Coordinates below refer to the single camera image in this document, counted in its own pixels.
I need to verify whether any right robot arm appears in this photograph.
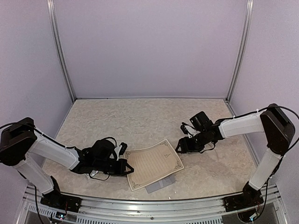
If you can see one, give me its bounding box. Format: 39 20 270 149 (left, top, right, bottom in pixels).
175 103 299 207

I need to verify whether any grey envelope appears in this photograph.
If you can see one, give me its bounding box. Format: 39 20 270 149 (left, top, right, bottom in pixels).
145 174 176 194

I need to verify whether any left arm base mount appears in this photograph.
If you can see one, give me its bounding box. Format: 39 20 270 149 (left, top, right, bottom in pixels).
41 176 82 213

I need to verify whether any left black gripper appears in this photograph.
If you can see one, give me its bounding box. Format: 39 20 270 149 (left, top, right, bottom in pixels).
94 158 134 176

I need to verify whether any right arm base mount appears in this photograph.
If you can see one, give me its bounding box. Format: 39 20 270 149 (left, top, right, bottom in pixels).
223 182 264 212

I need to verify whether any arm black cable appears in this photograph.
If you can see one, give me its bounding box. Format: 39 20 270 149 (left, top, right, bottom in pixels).
256 105 299 150
0 122 117 182

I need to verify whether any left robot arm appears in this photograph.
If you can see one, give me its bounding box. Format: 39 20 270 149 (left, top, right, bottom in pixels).
0 117 134 208

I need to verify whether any right aluminium frame post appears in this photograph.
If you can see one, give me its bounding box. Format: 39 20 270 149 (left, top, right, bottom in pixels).
226 0 254 104

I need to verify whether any front aluminium rail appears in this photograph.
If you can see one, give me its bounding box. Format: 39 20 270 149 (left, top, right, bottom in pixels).
23 193 281 224

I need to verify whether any sticker sheet with seals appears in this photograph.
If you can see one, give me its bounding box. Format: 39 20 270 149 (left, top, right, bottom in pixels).
86 170 99 179

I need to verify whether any aluminium frame post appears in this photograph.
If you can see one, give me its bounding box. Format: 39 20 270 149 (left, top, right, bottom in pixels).
226 0 254 104
47 0 77 103

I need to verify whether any left aluminium frame post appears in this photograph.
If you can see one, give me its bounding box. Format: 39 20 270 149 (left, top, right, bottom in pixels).
47 0 77 103

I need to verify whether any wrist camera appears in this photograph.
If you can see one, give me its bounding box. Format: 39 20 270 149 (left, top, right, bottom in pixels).
180 122 197 138
115 142 128 159

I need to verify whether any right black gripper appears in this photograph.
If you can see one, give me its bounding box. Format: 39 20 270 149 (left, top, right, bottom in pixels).
176 130 209 154

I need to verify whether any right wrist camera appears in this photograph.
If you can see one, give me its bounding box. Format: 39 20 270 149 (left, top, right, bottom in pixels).
180 122 197 138

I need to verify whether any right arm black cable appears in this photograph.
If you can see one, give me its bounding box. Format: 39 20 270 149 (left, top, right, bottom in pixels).
256 105 299 150

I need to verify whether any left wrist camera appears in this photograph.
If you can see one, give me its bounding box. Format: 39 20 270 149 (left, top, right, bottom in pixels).
115 142 128 159

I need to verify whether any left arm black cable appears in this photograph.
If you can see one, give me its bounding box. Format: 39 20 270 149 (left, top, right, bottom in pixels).
0 122 117 182

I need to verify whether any beige letter paper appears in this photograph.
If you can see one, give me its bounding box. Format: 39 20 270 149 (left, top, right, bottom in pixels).
124 139 184 191

